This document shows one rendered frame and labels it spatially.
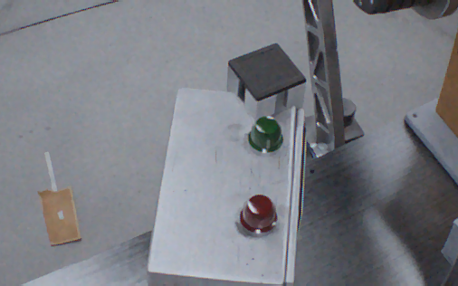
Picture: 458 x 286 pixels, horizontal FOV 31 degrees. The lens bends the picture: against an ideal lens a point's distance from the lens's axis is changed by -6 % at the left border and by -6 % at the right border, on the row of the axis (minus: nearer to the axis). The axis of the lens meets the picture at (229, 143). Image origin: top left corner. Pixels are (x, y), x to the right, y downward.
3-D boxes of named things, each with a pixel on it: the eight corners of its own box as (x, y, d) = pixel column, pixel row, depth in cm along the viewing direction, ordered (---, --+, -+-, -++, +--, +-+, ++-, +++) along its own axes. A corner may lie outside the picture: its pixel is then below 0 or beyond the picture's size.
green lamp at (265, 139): (245, 155, 64) (247, 135, 62) (249, 128, 65) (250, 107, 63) (281, 158, 64) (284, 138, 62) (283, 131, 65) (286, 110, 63)
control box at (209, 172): (157, 377, 72) (144, 271, 57) (179, 222, 83) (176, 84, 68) (272, 389, 71) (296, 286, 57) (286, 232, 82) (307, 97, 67)
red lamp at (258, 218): (237, 235, 59) (239, 216, 57) (241, 204, 61) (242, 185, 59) (275, 238, 59) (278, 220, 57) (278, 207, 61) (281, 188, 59)
